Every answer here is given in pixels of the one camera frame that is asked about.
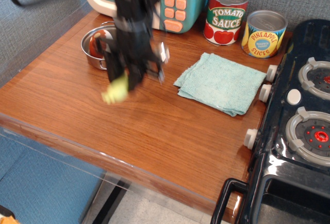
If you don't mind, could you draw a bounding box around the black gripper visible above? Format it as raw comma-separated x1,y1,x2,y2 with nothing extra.
96,14,153,91

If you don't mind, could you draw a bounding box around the yellow handled metal spoon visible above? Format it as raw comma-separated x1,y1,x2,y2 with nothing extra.
101,42,171,105

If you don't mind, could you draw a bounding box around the silver metal pot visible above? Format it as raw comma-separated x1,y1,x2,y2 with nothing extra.
81,21,116,71

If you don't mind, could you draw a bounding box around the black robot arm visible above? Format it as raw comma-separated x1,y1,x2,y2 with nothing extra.
95,0,169,95

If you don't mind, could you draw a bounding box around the plush brown mushroom toy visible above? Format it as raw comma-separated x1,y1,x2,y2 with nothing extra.
89,29,112,58

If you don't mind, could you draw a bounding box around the folded teal cloth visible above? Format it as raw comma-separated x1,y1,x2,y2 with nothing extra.
174,53,266,117

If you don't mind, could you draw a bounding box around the tomato sauce can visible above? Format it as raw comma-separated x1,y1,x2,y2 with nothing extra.
204,0,249,45

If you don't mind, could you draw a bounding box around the pineapple slices can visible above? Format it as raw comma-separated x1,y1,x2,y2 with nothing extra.
241,10,288,58

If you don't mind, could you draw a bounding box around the orange plush toy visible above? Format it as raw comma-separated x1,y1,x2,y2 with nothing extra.
0,205,20,224

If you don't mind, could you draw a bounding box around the black toy stove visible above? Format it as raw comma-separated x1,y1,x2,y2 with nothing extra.
211,19,329,223

